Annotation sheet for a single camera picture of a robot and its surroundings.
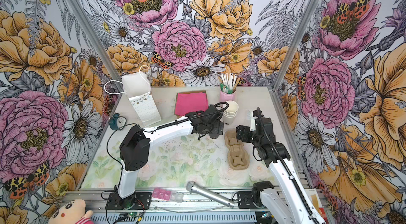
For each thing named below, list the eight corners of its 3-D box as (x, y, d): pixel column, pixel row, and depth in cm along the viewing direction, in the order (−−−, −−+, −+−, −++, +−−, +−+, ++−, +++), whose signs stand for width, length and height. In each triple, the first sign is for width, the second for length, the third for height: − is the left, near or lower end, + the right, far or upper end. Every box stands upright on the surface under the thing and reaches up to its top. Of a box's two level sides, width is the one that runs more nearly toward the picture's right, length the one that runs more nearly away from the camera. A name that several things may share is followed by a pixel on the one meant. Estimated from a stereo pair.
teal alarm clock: (113, 131, 100) (106, 123, 93) (118, 121, 105) (112, 113, 98) (122, 131, 100) (116, 123, 93) (126, 121, 105) (121, 113, 98)
